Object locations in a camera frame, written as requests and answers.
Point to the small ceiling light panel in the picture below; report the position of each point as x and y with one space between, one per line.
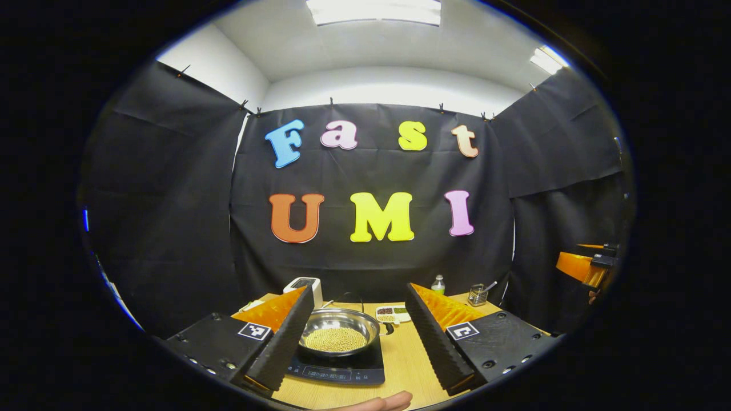
548 60

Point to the stainless steel pot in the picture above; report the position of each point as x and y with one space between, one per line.
348 317

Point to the green label plastic bottle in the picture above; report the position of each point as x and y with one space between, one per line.
438 286

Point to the black backdrop cloth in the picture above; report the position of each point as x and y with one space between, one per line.
171 200

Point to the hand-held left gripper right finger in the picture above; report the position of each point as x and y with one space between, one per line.
434 337

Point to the black induction cooktop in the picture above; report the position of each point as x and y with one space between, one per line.
342 371

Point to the large ceiling light panel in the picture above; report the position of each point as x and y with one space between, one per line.
371 10

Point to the white divided dish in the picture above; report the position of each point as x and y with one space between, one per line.
388 313

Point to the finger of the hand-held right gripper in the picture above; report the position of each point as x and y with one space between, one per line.
574 265

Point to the row of black cloth clips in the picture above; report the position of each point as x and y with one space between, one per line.
331 101

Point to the white toaster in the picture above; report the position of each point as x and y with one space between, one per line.
313 291

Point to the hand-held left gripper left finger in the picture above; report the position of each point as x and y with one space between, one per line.
285 337

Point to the pile of soybeans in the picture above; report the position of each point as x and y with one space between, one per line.
337 339

